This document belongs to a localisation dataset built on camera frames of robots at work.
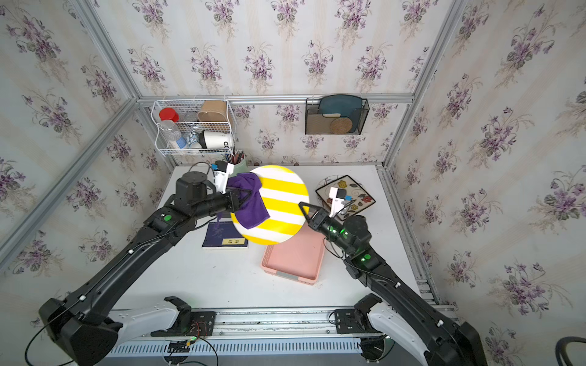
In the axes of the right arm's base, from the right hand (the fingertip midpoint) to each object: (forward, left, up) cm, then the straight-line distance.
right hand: (300, 206), depth 67 cm
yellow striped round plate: (+5, +6, +1) cm, 8 cm away
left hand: (+4, +14, 0) cm, 14 cm away
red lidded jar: (+41, +54, +5) cm, 68 cm away
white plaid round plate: (+37, -14, -30) cm, 50 cm away
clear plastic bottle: (+32, +50, +2) cm, 60 cm away
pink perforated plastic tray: (-4, 0, -30) cm, 31 cm away
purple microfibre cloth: (0, +14, -2) cm, 15 cm away
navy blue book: (+5, +32, -30) cm, 44 cm away
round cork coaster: (+44, -17, -2) cm, 47 cm away
